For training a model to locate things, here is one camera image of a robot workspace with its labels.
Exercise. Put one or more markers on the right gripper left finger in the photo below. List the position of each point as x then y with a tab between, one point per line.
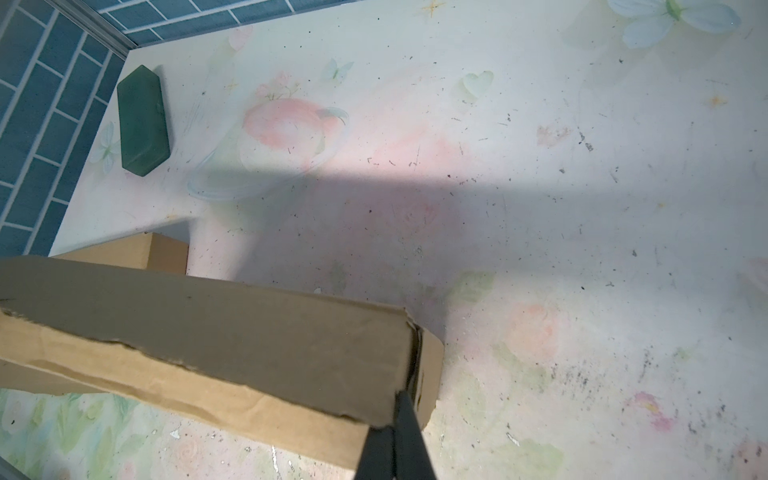
377	458

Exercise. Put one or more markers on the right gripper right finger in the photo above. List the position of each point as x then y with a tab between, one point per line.
411	459

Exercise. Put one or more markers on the cardboard box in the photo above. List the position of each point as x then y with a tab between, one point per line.
144	251
304	372

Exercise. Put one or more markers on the green sponge block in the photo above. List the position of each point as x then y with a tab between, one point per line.
143	127

